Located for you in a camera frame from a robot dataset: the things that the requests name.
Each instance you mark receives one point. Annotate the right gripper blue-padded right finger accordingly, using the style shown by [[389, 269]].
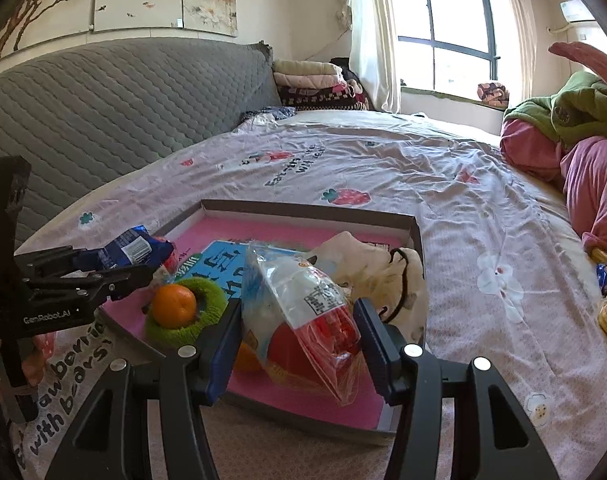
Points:
[[387, 355]]

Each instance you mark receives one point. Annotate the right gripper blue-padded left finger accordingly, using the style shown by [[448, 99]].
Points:
[[217, 348]]

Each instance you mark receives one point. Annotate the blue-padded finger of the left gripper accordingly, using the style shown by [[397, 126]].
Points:
[[58, 261], [95, 289]]

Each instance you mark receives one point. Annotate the blue snack packet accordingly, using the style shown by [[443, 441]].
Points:
[[134, 247]]

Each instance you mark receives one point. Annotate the orange mandarin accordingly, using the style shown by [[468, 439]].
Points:
[[173, 306], [246, 361]]

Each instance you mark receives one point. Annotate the red blue toy egg packet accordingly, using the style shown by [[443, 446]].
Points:
[[299, 323]]

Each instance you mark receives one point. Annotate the red white toy egg packet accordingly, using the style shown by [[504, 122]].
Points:
[[171, 264]]

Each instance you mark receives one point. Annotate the person's left hand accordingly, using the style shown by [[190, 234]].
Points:
[[34, 365]]

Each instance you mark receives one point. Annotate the dark cardboard box tray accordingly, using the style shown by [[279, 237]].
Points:
[[293, 309]]

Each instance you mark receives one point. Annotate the pink strawberry bedsheet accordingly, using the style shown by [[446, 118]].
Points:
[[506, 275]]

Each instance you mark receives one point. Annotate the grey quilted headboard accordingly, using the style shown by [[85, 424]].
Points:
[[85, 116]]

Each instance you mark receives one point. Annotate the dark cloth by headboard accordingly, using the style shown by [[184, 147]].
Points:
[[268, 114]]

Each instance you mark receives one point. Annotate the stack of folded blankets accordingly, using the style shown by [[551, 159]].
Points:
[[310, 85]]

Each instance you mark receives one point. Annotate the pink duvet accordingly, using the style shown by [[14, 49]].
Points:
[[580, 173]]

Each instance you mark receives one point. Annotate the patterned bag on sill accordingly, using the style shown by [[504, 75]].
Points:
[[493, 94]]

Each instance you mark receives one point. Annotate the left white curtain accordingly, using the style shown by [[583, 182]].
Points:
[[373, 40]]

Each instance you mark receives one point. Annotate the white curtain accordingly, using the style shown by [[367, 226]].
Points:
[[524, 18], [373, 40]]

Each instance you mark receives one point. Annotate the green blanket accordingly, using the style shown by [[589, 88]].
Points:
[[574, 113]]

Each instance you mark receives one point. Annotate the pink pillow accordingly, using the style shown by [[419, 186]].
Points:
[[584, 54]]

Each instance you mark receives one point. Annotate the right white curtain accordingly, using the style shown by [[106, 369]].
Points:
[[524, 18]]

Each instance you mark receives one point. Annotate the air conditioner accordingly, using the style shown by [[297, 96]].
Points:
[[575, 11]]

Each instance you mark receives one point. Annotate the window with dark frame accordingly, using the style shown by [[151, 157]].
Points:
[[446, 46]]

